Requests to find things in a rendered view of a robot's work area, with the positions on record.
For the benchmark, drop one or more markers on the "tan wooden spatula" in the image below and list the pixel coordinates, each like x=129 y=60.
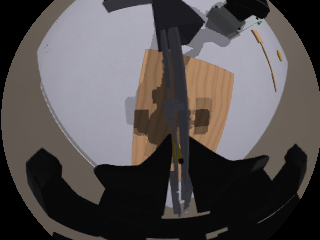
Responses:
x=258 y=38

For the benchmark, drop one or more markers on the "wooden board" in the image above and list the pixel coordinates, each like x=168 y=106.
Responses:
x=209 y=91

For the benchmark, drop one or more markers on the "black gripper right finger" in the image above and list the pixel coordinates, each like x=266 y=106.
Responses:
x=211 y=174

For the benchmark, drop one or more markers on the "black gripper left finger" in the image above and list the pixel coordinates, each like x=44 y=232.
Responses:
x=150 y=177

